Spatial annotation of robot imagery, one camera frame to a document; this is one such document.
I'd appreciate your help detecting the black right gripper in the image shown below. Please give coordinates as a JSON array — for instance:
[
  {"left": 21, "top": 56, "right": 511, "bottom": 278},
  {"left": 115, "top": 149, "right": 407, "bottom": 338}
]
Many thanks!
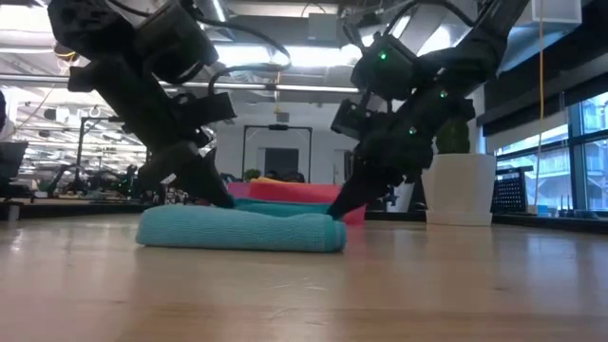
[{"left": 326, "top": 111, "right": 434, "bottom": 220}]

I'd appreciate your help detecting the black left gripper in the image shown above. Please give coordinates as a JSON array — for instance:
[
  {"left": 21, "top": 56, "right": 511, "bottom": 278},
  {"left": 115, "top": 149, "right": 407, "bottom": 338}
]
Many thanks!
[{"left": 121, "top": 92, "right": 237, "bottom": 210}]

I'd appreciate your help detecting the red plastic basket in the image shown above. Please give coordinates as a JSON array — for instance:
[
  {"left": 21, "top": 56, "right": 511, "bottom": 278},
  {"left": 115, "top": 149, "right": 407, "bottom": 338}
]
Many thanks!
[{"left": 226, "top": 180, "right": 367, "bottom": 225}]

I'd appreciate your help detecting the small teal microfiber towel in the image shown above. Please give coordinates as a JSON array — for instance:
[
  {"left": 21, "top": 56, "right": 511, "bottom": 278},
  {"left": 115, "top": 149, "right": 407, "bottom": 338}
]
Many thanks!
[{"left": 135, "top": 198, "right": 348, "bottom": 253}]

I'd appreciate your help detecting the white hexagonal plant pot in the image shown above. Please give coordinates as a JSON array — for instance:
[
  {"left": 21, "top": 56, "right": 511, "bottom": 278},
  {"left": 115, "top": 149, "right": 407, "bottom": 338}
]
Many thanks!
[{"left": 420, "top": 152, "right": 498, "bottom": 227}]

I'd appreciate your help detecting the black perforated crate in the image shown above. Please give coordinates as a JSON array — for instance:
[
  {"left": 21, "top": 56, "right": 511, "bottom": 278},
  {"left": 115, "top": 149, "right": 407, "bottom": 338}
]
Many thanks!
[{"left": 490, "top": 165, "right": 529, "bottom": 215}]

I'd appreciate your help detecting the black background monitor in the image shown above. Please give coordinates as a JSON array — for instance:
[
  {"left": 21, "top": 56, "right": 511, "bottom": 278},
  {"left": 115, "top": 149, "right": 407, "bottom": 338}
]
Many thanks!
[{"left": 0, "top": 141, "right": 29, "bottom": 181}]

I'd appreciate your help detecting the grey ceiling unit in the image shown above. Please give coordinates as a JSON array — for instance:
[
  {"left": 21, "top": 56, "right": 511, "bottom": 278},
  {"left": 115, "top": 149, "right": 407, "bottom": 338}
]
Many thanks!
[{"left": 306, "top": 12, "right": 339, "bottom": 42}]

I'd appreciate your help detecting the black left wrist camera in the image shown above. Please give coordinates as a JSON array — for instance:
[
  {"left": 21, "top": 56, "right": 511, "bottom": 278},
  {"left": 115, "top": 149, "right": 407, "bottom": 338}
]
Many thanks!
[{"left": 174, "top": 91, "right": 238, "bottom": 128}]

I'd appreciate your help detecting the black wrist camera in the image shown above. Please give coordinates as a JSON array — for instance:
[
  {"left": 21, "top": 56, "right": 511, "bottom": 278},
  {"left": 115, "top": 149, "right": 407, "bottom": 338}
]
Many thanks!
[
  {"left": 331, "top": 98, "right": 377, "bottom": 142},
  {"left": 174, "top": 91, "right": 238, "bottom": 128}
]

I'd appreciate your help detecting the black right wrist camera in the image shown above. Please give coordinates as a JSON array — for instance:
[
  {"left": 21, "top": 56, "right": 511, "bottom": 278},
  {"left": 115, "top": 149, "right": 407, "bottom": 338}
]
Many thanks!
[{"left": 331, "top": 98, "right": 377, "bottom": 142}]

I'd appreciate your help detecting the black background station frame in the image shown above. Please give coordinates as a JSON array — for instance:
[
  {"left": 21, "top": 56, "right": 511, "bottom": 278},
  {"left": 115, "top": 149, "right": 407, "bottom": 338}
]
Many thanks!
[
  {"left": 74, "top": 116, "right": 154, "bottom": 184},
  {"left": 241, "top": 123, "right": 314, "bottom": 184}
]

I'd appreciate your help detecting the black left camera cable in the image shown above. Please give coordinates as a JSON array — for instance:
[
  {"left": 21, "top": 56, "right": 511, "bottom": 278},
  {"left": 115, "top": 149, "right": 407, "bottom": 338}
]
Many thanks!
[{"left": 189, "top": 12, "right": 293, "bottom": 96}]

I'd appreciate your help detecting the yellow ceiling cable coil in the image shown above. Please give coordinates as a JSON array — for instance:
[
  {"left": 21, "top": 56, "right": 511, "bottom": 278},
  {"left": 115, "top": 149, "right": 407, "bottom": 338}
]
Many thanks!
[{"left": 51, "top": 42, "right": 81, "bottom": 64}]

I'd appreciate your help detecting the black aluminium table frame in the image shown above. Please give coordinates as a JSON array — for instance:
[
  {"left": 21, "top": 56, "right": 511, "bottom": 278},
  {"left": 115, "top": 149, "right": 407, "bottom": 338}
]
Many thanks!
[{"left": 0, "top": 197, "right": 608, "bottom": 235}]

